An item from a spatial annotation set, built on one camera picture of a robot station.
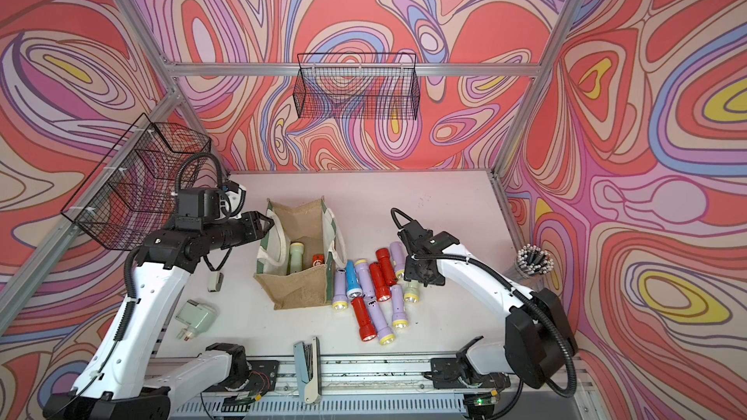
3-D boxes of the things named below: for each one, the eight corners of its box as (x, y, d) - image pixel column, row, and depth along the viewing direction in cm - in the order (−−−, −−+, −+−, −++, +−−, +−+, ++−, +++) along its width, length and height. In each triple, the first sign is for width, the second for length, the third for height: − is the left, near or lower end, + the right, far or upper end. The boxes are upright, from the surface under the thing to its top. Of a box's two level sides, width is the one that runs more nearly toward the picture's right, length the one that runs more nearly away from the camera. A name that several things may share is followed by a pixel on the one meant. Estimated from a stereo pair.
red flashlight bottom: (362, 344, 80) (362, 341, 78) (350, 302, 87) (349, 299, 85) (378, 338, 81) (378, 335, 79) (364, 297, 88) (364, 294, 86)
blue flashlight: (347, 299, 87) (347, 296, 85) (340, 266, 94) (339, 262, 92) (362, 295, 88) (362, 291, 85) (354, 263, 95) (353, 258, 93)
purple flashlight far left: (333, 310, 86) (331, 306, 83) (337, 273, 93) (335, 267, 91) (348, 310, 86) (347, 306, 83) (350, 273, 93) (349, 267, 91)
